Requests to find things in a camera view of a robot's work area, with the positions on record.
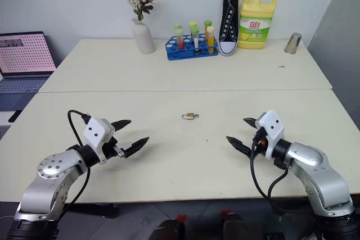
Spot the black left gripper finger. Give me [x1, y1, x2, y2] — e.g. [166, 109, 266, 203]
[111, 119, 132, 132]
[123, 136, 150, 159]

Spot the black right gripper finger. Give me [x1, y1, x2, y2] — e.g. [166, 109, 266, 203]
[242, 117, 260, 129]
[226, 135, 253, 157]

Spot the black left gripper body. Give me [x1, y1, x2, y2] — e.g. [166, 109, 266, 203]
[98, 136, 126, 165]

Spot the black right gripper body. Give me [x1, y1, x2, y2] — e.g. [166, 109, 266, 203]
[251, 126, 268, 157]

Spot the dark rounded shape red cap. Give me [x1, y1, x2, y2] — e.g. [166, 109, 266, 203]
[220, 209, 250, 240]
[154, 214, 187, 240]

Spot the white ceramic vase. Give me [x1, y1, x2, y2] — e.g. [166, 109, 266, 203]
[131, 17, 156, 55]

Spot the silver metal cup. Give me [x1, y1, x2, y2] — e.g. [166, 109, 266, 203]
[283, 32, 303, 55]

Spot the blue test tube rack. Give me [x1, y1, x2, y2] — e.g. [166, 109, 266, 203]
[165, 35, 219, 61]

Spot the yellow dish soap bottle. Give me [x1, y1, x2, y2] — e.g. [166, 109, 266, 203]
[237, 0, 278, 50]

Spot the green-capped tube white label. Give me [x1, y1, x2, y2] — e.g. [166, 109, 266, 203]
[191, 28, 201, 56]

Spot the green-capped tube red liquid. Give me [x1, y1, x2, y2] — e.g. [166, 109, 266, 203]
[174, 28, 186, 50]

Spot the black canvas sneaker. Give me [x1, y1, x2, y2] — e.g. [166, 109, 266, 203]
[218, 0, 241, 57]

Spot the open laptop computer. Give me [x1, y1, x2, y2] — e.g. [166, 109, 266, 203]
[0, 31, 58, 112]

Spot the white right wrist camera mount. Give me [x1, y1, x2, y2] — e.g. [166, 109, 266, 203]
[256, 110, 286, 160]

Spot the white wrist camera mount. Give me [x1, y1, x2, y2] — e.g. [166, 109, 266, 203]
[83, 117, 116, 165]
[256, 110, 286, 160]

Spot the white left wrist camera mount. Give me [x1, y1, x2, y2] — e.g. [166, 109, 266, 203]
[83, 117, 116, 165]

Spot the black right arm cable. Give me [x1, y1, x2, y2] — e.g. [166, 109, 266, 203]
[249, 135, 313, 216]

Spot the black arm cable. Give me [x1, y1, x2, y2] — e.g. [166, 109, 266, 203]
[67, 109, 92, 205]
[249, 135, 313, 216]

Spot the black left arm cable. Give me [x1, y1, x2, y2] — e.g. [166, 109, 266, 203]
[67, 109, 92, 205]

